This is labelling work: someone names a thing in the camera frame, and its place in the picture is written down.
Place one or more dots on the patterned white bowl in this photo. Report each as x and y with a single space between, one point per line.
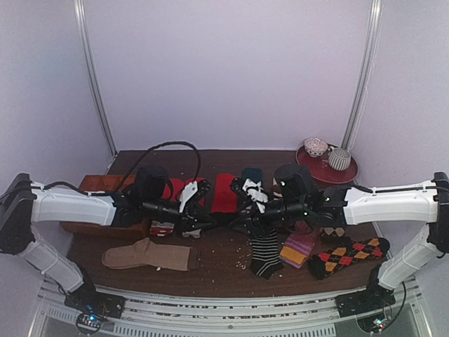
315 147

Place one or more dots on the purple magenta sock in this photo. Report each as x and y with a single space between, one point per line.
299 244

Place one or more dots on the black sock white cuff stripes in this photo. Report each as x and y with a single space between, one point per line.
220 219

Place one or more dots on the orange compartment organizer tray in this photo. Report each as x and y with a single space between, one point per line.
98 183

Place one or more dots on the red folded sock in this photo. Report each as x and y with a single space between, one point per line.
224 200

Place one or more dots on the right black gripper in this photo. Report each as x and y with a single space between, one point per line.
252 215

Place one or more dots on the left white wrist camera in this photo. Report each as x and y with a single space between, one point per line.
186 194

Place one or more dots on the red sock beige cuff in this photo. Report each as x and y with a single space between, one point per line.
195 233

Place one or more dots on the brown argyle sock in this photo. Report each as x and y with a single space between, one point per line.
332 235

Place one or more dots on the red plate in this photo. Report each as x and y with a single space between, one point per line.
322 172

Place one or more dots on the black red argyle sock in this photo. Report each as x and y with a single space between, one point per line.
346 254

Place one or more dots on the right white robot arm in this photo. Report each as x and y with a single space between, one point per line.
426 202

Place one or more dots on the right aluminium frame post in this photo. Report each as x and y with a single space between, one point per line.
367 64

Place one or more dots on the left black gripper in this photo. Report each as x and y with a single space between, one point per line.
198 216

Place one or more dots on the tan sock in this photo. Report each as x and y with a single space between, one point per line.
145 252

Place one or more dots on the black thin striped sock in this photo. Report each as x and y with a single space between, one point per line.
265 259

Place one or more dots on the striped grey cup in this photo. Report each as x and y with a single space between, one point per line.
339 159

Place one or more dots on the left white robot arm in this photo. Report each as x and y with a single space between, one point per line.
26 202

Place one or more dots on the red sock white cuff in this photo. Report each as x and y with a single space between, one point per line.
158 229

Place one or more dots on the dark green reindeer sock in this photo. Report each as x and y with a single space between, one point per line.
254 174

